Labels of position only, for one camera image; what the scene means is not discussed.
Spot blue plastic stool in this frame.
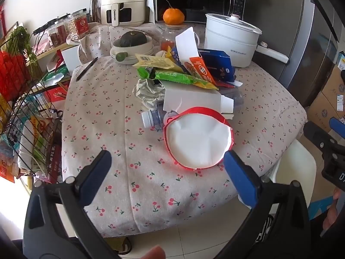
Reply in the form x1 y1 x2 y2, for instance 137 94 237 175
307 197 335 217

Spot orange snack wrapper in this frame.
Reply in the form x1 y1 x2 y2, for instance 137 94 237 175
183 57 219 87

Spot black wire rack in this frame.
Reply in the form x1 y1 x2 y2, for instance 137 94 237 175
0 22 64 178

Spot red paper box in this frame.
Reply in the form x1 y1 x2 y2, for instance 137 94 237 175
45 86 68 102

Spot cardboard boxes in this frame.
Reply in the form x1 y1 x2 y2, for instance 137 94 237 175
307 51 345 130

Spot red mesh bag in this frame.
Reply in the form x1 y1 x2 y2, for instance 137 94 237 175
0 50 27 101

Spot white plastic bin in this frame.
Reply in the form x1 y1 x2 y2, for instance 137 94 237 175
270 139 317 195

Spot glass vase with twigs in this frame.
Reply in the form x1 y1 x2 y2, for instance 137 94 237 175
88 0 103 23

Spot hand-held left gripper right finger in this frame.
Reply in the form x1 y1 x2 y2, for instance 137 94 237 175
216 150 317 259

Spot white paper card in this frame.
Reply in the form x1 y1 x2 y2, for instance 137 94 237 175
175 27 200 60

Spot crumpled white paper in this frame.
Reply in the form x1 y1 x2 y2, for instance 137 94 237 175
133 78 166 108

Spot blue cardboard box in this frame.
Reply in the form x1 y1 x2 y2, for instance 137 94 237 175
198 49 236 83

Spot glass jar with cork lid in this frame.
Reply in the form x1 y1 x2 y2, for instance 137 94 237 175
159 24 178 52

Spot green leafy herbs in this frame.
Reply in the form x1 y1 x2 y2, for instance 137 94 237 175
5 25 41 73

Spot white paper box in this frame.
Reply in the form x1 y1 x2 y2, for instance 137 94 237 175
61 48 83 72

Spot small red label jar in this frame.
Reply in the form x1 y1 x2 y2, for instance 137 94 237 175
55 19 68 44
47 24 58 46

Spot large tangerine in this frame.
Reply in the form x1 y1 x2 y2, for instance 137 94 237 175
163 8 185 25

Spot grey refrigerator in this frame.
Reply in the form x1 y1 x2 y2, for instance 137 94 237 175
263 0 345 108

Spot green snack wrapper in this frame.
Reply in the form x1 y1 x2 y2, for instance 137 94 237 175
137 67 219 91

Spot white bowl with green squash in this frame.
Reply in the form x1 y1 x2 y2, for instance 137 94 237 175
110 35 155 65

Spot white carton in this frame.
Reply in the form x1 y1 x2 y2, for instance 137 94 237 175
162 79 234 119

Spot person's left hand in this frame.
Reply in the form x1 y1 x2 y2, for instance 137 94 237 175
141 245 166 259

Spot wooden shelf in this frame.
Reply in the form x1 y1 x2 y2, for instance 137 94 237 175
34 42 73 60

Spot red rimmed paper bowl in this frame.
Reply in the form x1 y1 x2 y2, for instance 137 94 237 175
163 107 234 170

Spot cherry print tablecloth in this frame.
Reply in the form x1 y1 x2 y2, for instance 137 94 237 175
61 22 308 238

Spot dark green squash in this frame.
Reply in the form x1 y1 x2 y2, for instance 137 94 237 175
120 31 148 47

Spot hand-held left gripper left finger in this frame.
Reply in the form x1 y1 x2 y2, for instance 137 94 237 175
23 149 119 259

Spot white electric pot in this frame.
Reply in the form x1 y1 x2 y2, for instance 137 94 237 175
204 13 289 68

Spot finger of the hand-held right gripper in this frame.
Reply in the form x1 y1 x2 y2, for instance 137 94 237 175
329 117 345 137
303 121 338 155

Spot person's right hand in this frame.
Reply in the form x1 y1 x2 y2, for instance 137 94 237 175
322 187 345 231

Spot black pen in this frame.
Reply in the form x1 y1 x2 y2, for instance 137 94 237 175
76 57 99 81

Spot yellow snack wrapper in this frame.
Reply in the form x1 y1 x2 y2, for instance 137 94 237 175
132 46 176 72

